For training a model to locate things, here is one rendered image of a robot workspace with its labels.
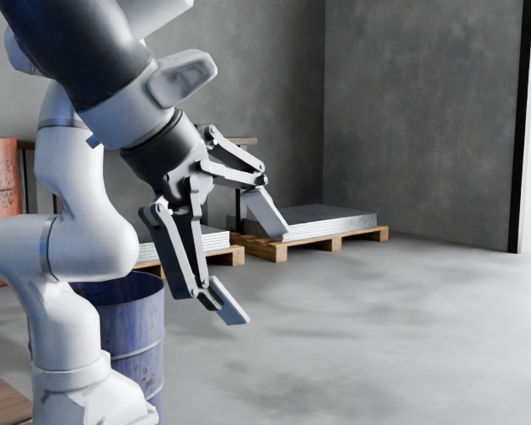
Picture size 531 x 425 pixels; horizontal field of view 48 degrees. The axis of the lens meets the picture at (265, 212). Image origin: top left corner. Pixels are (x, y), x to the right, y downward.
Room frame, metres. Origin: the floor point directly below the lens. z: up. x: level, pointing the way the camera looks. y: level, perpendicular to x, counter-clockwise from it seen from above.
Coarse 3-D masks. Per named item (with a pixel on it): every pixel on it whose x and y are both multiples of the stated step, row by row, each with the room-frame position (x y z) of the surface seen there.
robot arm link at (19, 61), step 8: (8, 32) 0.95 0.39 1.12; (8, 40) 0.94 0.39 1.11; (8, 48) 0.95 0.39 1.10; (16, 48) 0.94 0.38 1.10; (8, 56) 0.96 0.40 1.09; (16, 56) 0.94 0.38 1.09; (24, 56) 0.94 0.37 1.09; (16, 64) 0.96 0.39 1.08; (24, 64) 0.95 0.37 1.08; (32, 64) 0.95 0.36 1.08; (24, 72) 0.98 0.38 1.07; (32, 72) 0.97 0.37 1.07
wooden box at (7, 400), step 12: (0, 384) 1.39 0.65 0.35; (0, 396) 1.33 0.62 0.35; (12, 396) 1.33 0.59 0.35; (24, 396) 1.33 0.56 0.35; (0, 408) 1.27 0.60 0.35; (12, 408) 1.27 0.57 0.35; (24, 408) 1.27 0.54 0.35; (0, 420) 1.21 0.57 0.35; (12, 420) 1.23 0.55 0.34; (24, 420) 1.26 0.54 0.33
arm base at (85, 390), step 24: (96, 360) 0.97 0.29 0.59; (48, 384) 0.92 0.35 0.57; (72, 384) 0.93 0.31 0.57; (96, 384) 0.95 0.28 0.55; (120, 384) 0.99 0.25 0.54; (48, 408) 0.92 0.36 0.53; (72, 408) 0.92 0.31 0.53; (96, 408) 0.94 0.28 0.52; (120, 408) 0.98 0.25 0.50; (144, 408) 1.02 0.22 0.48
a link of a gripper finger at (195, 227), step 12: (192, 180) 0.59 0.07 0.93; (192, 192) 0.59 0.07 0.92; (192, 204) 0.58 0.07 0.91; (180, 216) 0.59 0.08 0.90; (192, 216) 0.58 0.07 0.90; (180, 228) 0.59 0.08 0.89; (192, 228) 0.58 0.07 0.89; (192, 240) 0.58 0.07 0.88; (192, 252) 0.58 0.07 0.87; (192, 264) 0.58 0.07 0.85; (204, 264) 0.58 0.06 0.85; (204, 276) 0.58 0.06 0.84
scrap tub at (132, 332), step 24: (72, 288) 1.96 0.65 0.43; (96, 288) 1.99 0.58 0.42; (120, 288) 2.00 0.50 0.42; (144, 288) 1.97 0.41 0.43; (120, 312) 1.63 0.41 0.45; (144, 312) 1.69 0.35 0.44; (120, 336) 1.63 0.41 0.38; (144, 336) 1.69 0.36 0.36; (120, 360) 1.63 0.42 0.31; (144, 360) 1.69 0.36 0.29; (144, 384) 1.69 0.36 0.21
